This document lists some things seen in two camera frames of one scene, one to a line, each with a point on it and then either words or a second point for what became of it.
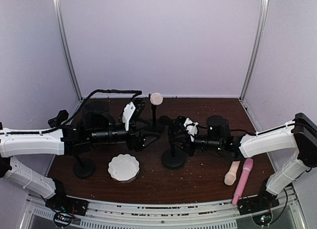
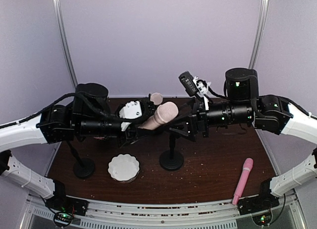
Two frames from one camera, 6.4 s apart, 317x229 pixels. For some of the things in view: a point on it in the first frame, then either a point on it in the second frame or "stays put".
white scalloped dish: [124, 168] stays put
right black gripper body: [187, 142] → [197, 121]
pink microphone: [247, 167] stays put
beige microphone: [156, 98] stays put
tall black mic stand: [84, 168] stays put
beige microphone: [231, 176] → [165, 113]
